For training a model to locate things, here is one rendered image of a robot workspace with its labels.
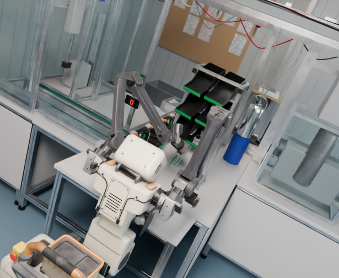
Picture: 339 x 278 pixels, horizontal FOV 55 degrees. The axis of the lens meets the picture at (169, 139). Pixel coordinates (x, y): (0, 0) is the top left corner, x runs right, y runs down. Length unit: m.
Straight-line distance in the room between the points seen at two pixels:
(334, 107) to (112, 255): 1.86
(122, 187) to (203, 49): 4.39
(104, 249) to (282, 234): 1.59
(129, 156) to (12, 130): 1.53
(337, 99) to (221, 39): 3.20
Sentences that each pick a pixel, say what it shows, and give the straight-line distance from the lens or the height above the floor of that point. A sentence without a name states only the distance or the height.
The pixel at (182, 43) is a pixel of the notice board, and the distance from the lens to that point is 5.78.
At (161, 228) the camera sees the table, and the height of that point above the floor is 0.86.
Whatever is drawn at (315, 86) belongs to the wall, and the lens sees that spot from 5.38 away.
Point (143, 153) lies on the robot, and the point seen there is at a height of 1.35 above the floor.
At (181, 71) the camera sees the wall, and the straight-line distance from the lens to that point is 5.83.
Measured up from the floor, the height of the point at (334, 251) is 0.73.
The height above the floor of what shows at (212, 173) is 0.86.
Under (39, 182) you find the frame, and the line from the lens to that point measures 3.10.
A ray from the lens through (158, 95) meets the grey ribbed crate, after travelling 4.32.
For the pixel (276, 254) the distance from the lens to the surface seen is 2.98.
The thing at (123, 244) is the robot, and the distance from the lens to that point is 1.68.
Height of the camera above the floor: 2.03
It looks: 24 degrees down
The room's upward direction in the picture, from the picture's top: 21 degrees clockwise
